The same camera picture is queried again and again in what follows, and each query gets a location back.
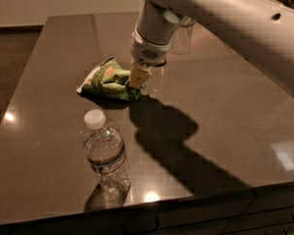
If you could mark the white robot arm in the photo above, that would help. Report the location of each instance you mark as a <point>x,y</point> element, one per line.
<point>260,31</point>

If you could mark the green jalapeno chip bag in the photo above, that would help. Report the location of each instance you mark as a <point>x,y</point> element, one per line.
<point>109,79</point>

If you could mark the clear plastic water bottle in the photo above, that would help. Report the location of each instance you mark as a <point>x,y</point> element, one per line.
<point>104,148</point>

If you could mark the clear cup with straws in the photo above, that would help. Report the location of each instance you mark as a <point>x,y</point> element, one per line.
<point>181,41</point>

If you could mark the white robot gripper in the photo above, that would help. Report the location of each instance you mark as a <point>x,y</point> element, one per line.
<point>147,52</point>

